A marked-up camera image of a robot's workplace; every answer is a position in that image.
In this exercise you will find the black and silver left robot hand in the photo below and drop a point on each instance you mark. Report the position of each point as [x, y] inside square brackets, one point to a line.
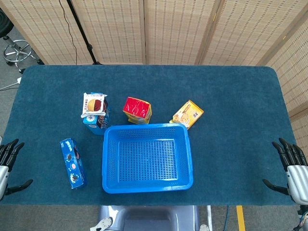
[3, 175]

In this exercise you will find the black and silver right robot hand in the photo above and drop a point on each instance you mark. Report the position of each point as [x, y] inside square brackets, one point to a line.
[298, 178]

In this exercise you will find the long blue Oreo box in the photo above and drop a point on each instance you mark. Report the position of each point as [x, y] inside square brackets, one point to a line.
[73, 163]

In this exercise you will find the blue chocolate chip cookie box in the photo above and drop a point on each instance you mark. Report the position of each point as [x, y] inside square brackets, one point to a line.
[99, 125]

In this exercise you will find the white snack packet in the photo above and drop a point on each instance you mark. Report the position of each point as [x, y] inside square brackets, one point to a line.
[92, 104]

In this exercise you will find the yellow cracker pack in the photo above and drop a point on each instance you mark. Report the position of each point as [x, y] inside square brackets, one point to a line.
[187, 114]

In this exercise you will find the red yellow snack bag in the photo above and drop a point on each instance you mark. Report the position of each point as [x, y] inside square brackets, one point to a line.
[137, 108]

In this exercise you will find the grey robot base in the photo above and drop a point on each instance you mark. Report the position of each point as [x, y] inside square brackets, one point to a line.
[149, 217]

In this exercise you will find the blue plastic perforated basket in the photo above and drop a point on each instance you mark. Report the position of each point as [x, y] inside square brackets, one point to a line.
[146, 183]

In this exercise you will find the yellow floor tape strip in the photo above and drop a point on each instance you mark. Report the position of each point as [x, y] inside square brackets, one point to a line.
[241, 219]

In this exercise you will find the teal table mat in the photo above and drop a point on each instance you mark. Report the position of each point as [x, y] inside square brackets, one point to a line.
[216, 156]

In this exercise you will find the white table leg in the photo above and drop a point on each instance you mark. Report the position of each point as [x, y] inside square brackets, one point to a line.
[209, 216]

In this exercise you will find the black stool with chrome base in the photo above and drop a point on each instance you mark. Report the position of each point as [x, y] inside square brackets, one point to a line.
[18, 51]

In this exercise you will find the black tripod stand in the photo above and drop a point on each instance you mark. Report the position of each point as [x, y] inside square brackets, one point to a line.
[83, 36]

